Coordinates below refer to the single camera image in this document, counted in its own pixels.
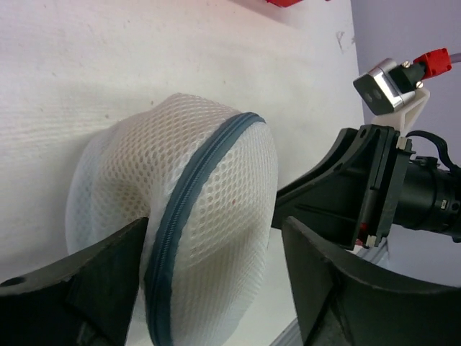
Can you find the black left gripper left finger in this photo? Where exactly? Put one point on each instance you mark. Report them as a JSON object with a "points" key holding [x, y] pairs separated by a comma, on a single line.
{"points": [[86, 298]]}

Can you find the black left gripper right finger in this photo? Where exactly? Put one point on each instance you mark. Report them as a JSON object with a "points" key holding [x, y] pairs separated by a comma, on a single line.
{"points": [[375, 306]]}

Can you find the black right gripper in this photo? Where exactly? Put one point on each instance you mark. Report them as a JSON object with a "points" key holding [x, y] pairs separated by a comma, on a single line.
{"points": [[334, 198]]}

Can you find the white mesh laundry bag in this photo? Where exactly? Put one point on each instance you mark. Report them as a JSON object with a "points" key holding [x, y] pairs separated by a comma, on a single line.
{"points": [[205, 177]]}

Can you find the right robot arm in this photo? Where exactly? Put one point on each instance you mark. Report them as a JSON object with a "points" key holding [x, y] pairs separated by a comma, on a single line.
{"points": [[430, 198]]}

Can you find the red plastic tray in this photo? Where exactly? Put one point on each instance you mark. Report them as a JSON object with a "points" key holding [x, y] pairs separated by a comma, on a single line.
{"points": [[297, 3]]}

